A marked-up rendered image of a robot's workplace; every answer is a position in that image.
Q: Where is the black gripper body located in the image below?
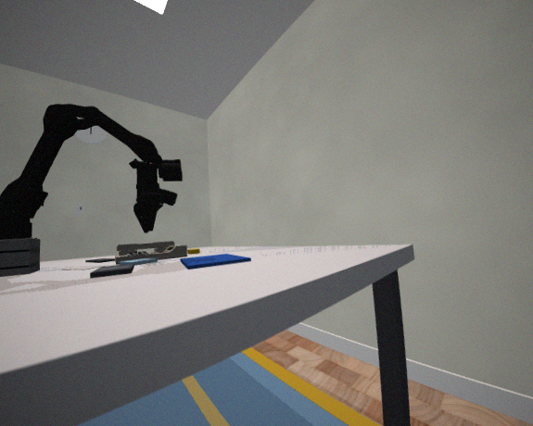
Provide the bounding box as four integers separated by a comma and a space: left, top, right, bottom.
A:
133, 179, 165, 212

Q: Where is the beige desk phone faceplate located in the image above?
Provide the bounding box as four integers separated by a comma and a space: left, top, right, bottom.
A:
115, 245, 187, 265

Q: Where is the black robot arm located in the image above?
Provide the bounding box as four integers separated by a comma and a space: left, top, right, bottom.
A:
0, 104, 183, 240

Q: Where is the light blue sticky note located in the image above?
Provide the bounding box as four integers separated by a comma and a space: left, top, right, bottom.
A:
120, 258, 158, 265

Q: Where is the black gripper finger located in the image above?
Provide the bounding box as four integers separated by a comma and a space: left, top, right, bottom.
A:
134, 211, 148, 233
138, 205, 163, 232

